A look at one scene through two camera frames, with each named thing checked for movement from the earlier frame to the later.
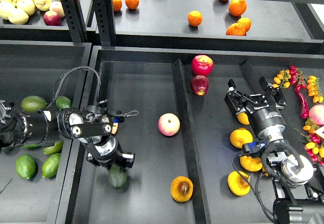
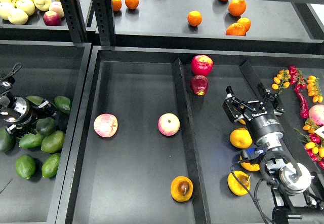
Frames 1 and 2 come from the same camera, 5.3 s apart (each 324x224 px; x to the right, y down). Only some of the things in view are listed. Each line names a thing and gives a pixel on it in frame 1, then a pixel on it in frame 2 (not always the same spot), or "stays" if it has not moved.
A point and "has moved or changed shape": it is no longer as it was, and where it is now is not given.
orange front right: [236, 29] stays
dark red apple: [199, 84] stays
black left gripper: [127, 160] -> [43, 110]
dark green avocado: [117, 176] has moved or changed shape
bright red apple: [202, 65] stays
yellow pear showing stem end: [181, 188] stays
